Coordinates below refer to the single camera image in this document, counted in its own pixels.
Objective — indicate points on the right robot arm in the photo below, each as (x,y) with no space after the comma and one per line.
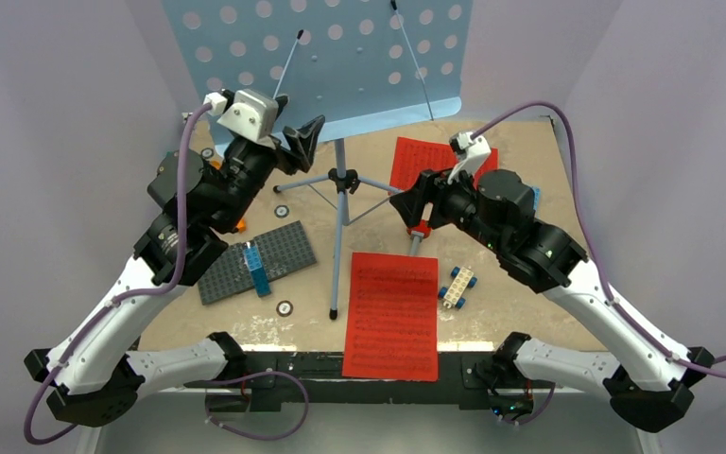
(644,375)

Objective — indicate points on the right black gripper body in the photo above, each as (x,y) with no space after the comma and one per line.
(457,205)

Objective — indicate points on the orange black poker chip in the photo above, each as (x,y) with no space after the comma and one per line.
(284,308)

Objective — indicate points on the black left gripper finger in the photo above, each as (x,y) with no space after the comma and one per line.
(302,145)
(282,101)

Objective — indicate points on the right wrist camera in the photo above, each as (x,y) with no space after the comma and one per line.
(471,150)

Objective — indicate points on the dark grey building baseplate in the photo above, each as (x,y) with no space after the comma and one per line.
(283,250)

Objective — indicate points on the black table front rail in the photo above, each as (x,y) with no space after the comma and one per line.
(462,380)

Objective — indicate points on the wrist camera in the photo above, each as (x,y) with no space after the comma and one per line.
(250,115)
(471,150)

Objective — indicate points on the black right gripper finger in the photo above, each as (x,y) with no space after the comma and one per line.
(410,207)
(431,182)

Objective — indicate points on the orange toy microphone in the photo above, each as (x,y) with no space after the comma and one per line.
(241,226)

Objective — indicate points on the blue building brick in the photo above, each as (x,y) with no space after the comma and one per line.
(256,270)

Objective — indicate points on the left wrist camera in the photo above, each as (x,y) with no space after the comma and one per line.
(250,115)

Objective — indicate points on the red grey toy hammer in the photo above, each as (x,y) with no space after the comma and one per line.
(417,235)

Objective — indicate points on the light blue building baseplate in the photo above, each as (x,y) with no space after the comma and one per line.
(536,199)

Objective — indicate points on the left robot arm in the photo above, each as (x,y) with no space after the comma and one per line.
(203,189)

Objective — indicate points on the white blue toy car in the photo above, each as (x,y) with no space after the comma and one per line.
(452,296)

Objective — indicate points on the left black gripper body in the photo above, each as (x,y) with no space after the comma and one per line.
(246,175)

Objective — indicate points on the light blue music stand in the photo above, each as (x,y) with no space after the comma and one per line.
(364,65)

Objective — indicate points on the red sheet music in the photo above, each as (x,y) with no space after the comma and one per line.
(392,323)
(411,156)

